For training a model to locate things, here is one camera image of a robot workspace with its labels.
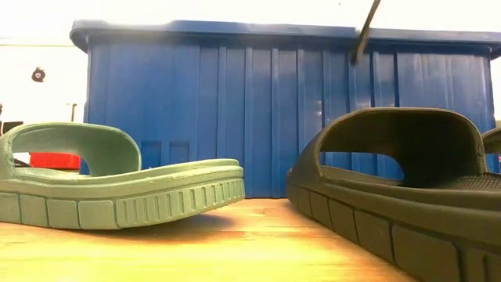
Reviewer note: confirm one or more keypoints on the green rubber slide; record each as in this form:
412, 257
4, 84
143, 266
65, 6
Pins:
117, 203

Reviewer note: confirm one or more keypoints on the small round black fixture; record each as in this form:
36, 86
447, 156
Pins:
38, 74

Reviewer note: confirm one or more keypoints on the blue plastic bin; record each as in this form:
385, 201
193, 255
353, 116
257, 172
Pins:
235, 117

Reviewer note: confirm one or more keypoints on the red box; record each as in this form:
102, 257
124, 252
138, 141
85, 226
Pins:
55, 161

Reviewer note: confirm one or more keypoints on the black rubber slide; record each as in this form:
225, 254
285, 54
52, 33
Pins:
494, 142
391, 235

